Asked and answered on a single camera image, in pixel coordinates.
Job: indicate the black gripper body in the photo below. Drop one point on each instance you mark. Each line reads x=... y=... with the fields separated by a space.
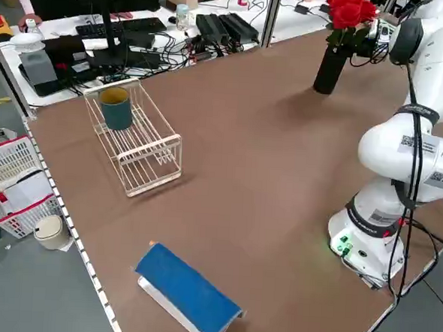
x=369 y=47

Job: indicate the red rose bouquet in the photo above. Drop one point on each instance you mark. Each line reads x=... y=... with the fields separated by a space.
x=347 y=12

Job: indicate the black ribbed vase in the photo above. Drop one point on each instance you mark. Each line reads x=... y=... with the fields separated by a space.
x=328 y=74

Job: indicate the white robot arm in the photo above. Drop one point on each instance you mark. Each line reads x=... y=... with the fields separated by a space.
x=388 y=146

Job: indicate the black power adapter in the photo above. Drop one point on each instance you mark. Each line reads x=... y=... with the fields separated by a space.
x=239 y=26
x=211 y=26

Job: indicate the clear plastic bottle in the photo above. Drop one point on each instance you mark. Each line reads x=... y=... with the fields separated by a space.
x=182 y=17

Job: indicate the black keyboard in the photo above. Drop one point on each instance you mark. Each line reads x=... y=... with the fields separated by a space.
x=140 y=25

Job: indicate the dark green cylindrical cup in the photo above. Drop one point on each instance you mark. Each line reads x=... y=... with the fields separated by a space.
x=115 y=114

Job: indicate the blue topped white stand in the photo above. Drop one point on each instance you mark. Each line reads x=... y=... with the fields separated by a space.
x=187 y=288

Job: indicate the black electronics box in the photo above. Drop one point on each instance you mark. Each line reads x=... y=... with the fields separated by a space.
x=63 y=49

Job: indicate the grey box device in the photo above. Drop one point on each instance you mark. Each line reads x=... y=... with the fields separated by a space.
x=37 y=68

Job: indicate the white bowl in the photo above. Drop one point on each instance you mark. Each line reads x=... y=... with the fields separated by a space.
x=26 y=41

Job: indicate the small beige trash bin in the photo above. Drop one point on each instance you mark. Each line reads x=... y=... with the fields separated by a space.
x=50 y=234

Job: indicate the white plastic laundry basket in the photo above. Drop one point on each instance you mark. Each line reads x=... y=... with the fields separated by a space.
x=4 y=156

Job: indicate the aluminium frame post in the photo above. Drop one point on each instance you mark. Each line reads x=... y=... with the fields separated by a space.
x=8 y=77
x=272 y=18

